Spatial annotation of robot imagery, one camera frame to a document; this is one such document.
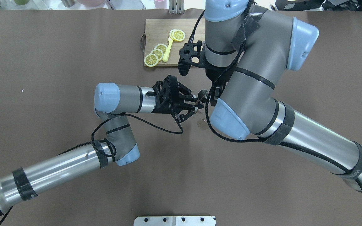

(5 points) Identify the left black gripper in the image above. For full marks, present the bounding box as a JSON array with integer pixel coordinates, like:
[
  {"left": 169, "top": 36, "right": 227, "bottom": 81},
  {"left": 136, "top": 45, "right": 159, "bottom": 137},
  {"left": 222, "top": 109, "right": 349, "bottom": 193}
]
[{"left": 152, "top": 75, "right": 200, "bottom": 123}]

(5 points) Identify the spilled liquid puddle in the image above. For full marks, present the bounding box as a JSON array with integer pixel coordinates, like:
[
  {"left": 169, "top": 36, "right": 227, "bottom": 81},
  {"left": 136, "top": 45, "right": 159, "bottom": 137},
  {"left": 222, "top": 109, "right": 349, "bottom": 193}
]
[{"left": 197, "top": 118, "right": 209, "bottom": 130}]

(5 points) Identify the wooden cutting board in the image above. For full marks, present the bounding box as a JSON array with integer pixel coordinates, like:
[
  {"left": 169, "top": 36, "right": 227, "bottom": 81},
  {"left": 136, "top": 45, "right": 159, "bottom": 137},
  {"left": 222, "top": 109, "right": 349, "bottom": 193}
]
[{"left": 140, "top": 18, "right": 206, "bottom": 67}]

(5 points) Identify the pink bowl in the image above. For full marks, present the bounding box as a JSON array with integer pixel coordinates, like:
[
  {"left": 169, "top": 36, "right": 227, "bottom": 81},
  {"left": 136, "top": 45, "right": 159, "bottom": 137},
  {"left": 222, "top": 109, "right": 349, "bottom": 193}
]
[{"left": 77, "top": 0, "right": 105, "bottom": 7}]

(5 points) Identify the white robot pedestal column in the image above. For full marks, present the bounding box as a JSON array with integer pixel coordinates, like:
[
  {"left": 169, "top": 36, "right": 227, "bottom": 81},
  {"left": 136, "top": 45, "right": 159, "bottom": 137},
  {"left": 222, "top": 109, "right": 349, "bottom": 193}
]
[{"left": 133, "top": 216, "right": 217, "bottom": 226}]

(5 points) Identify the lemon slice near edge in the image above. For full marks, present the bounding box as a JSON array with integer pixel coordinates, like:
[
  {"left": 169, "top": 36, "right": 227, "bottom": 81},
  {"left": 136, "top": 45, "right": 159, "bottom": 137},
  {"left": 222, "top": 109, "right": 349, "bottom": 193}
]
[{"left": 144, "top": 53, "right": 159, "bottom": 67}]

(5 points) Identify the lemon slice on spoon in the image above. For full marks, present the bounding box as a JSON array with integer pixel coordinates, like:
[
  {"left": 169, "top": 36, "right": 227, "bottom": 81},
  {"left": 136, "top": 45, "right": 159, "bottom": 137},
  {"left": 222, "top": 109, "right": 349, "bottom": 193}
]
[{"left": 169, "top": 30, "right": 186, "bottom": 42}]

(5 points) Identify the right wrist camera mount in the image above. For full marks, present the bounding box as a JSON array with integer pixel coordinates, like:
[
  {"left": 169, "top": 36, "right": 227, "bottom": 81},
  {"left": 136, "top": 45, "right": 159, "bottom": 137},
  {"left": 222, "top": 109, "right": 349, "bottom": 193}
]
[{"left": 177, "top": 40, "right": 205, "bottom": 76}]

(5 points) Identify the white lidded container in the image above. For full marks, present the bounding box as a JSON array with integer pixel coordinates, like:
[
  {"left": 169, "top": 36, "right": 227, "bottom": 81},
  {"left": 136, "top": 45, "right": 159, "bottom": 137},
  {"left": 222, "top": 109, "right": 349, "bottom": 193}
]
[{"left": 107, "top": 0, "right": 145, "bottom": 10}]

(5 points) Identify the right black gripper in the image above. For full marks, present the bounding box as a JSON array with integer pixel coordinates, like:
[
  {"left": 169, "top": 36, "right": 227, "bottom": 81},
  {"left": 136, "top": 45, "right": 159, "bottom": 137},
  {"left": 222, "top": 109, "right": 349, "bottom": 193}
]
[{"left": 204, "top": 62, "right": 232, "bottom": 107}]

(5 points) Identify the yellow plastic spoon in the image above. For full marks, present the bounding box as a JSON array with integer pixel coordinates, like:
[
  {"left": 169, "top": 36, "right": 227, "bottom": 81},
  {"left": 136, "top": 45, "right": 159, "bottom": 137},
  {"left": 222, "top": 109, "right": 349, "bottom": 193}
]
[{"left": 162, "top": 35, "right": 174, "bottom": 62}]

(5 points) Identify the aluminium frame post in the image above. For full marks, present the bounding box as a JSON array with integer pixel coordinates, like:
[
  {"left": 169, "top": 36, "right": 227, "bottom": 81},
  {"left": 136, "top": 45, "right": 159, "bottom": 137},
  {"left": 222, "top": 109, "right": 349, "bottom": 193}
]
[{"left": 169, "top": 0, "right": 185, "bottom": 14}]

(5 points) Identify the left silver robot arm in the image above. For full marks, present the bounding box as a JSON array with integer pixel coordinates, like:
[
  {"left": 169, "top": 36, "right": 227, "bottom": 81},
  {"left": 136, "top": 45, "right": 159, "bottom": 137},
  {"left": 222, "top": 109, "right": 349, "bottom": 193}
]
[{"left": 0, "top": 75, "right": 203, "bottom": 216}]

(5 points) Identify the pink plastic cup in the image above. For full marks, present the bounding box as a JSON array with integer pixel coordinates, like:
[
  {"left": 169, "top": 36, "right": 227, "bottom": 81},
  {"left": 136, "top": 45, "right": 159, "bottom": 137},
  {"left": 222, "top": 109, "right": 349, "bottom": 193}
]
[{"left": 154, "top": 0, "right": 168, "bottom": 9}]

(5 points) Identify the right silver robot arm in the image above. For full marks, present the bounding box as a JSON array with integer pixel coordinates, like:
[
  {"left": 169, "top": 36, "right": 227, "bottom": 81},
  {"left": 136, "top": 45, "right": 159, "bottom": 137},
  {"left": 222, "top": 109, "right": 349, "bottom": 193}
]
[{"left": 204, "top": 0, "right": 362, "bottom": 193}]

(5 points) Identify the middle lemon slice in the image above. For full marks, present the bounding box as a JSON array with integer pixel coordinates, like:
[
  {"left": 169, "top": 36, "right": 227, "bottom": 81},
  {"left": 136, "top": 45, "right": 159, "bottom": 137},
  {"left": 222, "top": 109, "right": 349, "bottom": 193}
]
[{"left": 150, "top": 48, "right": 165, "bottom": 61}]

